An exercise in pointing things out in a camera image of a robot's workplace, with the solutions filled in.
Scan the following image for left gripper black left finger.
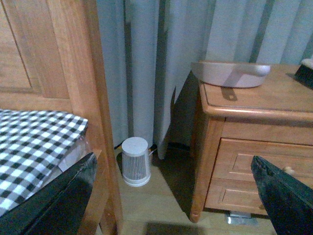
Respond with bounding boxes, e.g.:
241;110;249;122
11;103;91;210
0;152;97;235

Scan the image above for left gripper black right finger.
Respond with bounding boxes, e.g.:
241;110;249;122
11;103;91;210
251;156;313;235

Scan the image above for beige hand brush black bristles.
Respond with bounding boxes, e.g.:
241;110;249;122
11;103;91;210
294;59;313;89

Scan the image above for beige plastic dustpan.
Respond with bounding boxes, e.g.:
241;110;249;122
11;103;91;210
191;61;271;88

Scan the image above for black white checkered bedsheet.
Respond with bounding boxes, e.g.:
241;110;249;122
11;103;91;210
0;109;88;215

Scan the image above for wooden nightstand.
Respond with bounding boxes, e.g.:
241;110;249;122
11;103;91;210
190;64;313;223

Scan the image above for white cylindrical air purifier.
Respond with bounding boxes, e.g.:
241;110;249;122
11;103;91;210
122;137;151;187

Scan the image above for wooden bed headboard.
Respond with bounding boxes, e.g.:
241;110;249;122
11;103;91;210
0;0;122;235

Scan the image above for light blue curtain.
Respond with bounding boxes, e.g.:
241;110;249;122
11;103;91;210
97;0;313;158

